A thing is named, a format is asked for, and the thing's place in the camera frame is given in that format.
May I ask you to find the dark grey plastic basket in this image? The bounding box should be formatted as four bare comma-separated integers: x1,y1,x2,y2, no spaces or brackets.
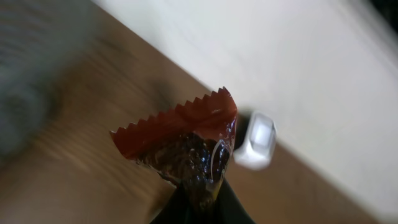
1,0,96,162

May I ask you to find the white barcode scanner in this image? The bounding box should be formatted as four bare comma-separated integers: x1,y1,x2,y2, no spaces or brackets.
233,111,277,170

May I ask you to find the red snack wrapper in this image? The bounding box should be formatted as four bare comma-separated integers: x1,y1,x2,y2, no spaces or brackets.
110,87,238,213

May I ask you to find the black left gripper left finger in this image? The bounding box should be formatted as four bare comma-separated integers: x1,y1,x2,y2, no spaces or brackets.
150,185,198,224

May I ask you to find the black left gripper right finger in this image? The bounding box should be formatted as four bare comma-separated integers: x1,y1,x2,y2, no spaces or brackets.
212,180,255,224

